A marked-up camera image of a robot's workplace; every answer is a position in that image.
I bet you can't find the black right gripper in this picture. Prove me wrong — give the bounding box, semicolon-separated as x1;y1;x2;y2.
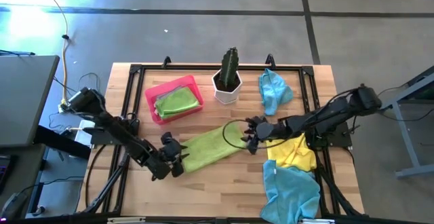
241;115;286;156

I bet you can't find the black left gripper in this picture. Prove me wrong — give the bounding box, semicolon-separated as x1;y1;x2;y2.
161;132;191;179

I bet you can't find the green microfiber towel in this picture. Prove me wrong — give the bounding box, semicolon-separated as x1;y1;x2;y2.
181;122;248;174
155;87;201;120

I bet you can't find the yellow microfiber towel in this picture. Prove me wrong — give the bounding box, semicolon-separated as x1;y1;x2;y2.
266;132;318;173

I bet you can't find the blue microfiber towel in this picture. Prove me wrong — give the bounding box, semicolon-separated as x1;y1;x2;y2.
258;68;294;117
260;159;321;224

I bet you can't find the pink plastic bin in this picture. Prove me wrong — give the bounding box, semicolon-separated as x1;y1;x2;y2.
144;74;205;126

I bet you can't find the green cactus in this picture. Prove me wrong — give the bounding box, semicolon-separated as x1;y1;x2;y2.
218;46;240;89

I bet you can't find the white power box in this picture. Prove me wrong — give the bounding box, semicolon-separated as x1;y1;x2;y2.
74;119;96;147

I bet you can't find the black desk beam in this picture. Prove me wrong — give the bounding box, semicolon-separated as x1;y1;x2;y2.
33;124;92;160

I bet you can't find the yellow power plug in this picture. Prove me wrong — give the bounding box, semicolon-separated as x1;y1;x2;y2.
58;98;72;113

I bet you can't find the dark grey desk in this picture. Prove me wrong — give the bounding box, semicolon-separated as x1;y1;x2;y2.
0;144;47;218

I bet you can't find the grey desk top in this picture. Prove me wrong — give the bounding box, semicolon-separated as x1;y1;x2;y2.
0;54;61;149

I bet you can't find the grey metal table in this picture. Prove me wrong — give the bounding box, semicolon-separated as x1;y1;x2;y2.
374;66;434;179

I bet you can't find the black computer mouse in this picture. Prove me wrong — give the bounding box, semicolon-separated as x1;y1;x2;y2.
1;191;30;220

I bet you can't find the black keyboard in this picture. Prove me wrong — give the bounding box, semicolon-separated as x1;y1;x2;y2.
0;154;14;193

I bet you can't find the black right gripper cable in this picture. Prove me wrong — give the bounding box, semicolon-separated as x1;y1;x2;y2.
222;118;306;150

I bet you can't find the silver frame bracket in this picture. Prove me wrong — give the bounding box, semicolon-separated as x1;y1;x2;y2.
300;218;336;224
107;217;146;224

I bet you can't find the black metal table frame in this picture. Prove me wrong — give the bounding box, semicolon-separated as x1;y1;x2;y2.
76;53;366;218

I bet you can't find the yellow floor cable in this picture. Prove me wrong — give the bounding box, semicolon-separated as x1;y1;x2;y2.
36;0;71;102

